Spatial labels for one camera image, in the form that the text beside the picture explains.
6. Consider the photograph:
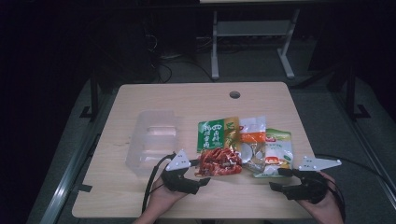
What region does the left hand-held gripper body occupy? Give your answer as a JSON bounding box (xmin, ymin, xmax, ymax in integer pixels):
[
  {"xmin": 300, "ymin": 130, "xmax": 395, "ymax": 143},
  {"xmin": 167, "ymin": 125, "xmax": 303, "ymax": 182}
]
[{"xmin": 160, "ymin": 148, "xmax": 201, "ymax": 196}]

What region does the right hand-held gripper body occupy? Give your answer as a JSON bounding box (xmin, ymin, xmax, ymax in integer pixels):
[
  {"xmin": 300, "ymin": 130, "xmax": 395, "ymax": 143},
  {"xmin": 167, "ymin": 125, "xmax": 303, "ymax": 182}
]
[{"xmin": 284, "ymin": 156, "xmax": 343, "ymax": 205}]

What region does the red crinkled snack packet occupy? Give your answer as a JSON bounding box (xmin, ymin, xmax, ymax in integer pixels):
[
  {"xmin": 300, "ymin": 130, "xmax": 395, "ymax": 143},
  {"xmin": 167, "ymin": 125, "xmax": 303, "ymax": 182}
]
[{"xmin": 194, "ymin": 147, "xmax": 244, "ymax": 178}]

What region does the green and white powder packet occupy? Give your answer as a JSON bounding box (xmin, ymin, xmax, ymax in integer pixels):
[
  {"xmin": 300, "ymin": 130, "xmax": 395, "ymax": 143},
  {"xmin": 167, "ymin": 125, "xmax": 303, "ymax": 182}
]
[{"xmin": 253, "ymin": 127, "xmax": 295, "ymax": 179}]

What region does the clear plastic container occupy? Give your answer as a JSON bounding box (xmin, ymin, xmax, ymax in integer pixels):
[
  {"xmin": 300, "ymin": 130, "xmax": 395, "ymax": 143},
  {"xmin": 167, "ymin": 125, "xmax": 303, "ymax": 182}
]
[{"xmin": 124, "ymin": 109, "xmax": 180, "ymax": 177}]

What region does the green and gold seasoning packet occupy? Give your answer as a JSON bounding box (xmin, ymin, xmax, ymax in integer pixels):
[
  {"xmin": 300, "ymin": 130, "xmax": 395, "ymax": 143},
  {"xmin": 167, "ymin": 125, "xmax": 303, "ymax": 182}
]
[{"xmin": 196, "ymin": 116, "xmax": 241, "ymax": 154}]

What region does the orange and white clear packet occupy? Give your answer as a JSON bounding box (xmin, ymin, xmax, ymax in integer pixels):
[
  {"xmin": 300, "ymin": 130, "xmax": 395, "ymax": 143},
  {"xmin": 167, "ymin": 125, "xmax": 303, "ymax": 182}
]
[{"xmin": 237, "ymin": 115, "xmax": 268, "ymax": 174}]

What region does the person's right hand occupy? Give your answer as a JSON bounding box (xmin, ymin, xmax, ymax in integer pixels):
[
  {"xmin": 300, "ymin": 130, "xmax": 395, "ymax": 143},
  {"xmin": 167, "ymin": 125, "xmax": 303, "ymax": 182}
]
[{"xmin": 295, "ymin": 171, "xmax": 344, "ymax": 224}]

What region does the person's left hand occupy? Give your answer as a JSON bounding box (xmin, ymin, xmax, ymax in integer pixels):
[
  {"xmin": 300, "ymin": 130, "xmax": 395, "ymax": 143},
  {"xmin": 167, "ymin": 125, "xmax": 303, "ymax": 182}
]
[{"xmin": 144, "ymin": 176, "xmax": 189, "ymax": 220}]

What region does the black metal stand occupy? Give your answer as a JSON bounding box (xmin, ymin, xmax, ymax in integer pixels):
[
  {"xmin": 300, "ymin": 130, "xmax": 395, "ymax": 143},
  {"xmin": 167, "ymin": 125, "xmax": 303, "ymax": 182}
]
[
  {"xmin": 345, "ymin": 63, "xmax": 372, "ymax": 121},
  {"xmin": 78, "ymin": 73, "xmax": 101, "ymax": 123}
]

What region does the left hand-held gripper black cable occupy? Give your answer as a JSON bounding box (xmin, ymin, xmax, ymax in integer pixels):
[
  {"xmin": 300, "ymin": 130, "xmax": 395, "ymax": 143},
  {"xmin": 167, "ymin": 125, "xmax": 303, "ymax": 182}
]
[{"xmin": 141, "ymin": 152, "xmax": 177, "ymax": 215}]

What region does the hand-held gripper black cable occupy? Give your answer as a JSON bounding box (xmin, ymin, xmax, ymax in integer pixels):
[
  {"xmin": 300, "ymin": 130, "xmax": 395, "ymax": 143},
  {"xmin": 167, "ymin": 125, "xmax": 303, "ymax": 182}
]
[
  {"xmin": 141, "ymin": 152, "xmax": 177, "ymax": 215},
  {"xmin": 323, "ymin": 175, "xmax": 347, "ymax": 223}
]

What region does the right hand-held gripper black cable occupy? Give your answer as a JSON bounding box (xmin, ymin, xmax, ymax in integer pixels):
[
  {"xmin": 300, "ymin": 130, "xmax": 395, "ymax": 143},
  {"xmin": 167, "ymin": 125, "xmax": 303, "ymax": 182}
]
[{"xmin": 323, "ymin": 175, "xmax": 347, "ymax": 223}]

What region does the black cable on floor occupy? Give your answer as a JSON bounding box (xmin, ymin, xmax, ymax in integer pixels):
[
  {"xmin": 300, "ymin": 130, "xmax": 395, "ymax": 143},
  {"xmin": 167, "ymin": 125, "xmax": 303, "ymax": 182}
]
[{"xmin": 313, "ymin": 153, "xmax": 396, "ymax": 189}]

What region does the bundle of dark floor cables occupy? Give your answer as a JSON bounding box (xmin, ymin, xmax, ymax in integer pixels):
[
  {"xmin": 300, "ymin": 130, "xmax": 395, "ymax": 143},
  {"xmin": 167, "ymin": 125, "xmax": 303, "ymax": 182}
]
[{"xmin": 148, "ymin": 34, "xmax": 217, "ymax": 84}]

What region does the aluminium floor rail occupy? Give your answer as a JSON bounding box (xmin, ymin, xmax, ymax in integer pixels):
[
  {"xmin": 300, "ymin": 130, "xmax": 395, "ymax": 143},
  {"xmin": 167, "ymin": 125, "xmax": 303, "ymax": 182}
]
[{"xmin": 38, "ymin": 92, "xmax": 117, "ymax": 224}]

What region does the white metal table frame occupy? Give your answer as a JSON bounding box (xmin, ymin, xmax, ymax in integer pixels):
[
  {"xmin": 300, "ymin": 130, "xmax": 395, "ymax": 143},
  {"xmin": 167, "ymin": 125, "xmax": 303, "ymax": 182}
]
[{"xmin": 210, "ymin": 8, "xmax": 302, "ymax": 80}]

